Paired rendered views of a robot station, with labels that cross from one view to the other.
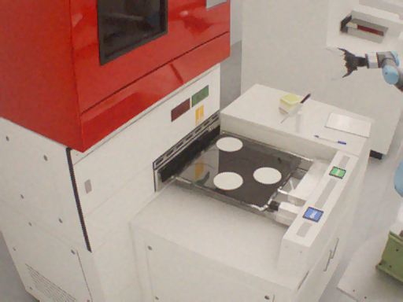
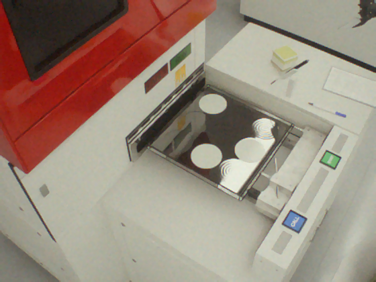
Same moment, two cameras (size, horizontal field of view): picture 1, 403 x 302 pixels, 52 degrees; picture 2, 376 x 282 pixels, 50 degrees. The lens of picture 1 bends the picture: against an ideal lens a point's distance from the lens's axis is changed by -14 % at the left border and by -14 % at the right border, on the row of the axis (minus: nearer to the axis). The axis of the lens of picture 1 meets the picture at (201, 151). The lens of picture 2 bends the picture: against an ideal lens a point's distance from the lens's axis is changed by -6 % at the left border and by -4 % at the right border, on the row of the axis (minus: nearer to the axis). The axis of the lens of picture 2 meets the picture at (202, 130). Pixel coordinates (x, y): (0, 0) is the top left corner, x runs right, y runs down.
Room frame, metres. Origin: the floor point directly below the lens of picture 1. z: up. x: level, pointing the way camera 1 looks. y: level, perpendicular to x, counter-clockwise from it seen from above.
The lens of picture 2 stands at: (0.49, -0.10, 1.99)
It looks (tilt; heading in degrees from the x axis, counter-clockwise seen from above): 49 degrees down; 1
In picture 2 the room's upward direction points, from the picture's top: 1 degrees clockwise
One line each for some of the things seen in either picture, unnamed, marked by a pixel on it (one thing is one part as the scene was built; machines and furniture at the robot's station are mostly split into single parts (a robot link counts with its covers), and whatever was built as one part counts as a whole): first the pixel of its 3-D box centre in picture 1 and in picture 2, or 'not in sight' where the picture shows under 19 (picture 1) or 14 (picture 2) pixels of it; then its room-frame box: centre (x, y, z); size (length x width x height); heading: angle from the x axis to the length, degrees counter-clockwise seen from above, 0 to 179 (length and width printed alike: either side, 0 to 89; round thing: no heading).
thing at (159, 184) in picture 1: (190, 152); (170, 113); (1.52, 0.04, 0.89); 0.44 x 0.02 x 0.10; 148
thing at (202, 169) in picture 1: (241, 166); (221, 135); (1.42, -0.14, 0.90); 0.34 x 0.34 x 0.01; 58
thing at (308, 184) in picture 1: (306, 193); (292, 172); (1.30, -0.38, 0.87); 0.36 x 0.08 x 0.03; 148
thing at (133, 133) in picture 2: (188, 137); (168, 100); (1.52, 0.05, 0.96); 0.44 x 0.01 x 0.02; 148
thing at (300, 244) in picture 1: (323, 208); (309, 201); (1.18, -0.42, 0.89); 0.55 x 0.09 x 0.14; 148
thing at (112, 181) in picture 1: (157, 144); (131, 118); (1.38, 0.15, 1.02); 0.82 x 0.03 x 0.40; 148
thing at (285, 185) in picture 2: (299, 197); (283, 184); (1.23, -0.34, 0.89); 0.08 x 0.03 x 0.03; 58
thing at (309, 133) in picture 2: (322, 163); (313, 135); (1.44, -0.46, 0.89); 0.08 x 0.03 x 0.03; 58
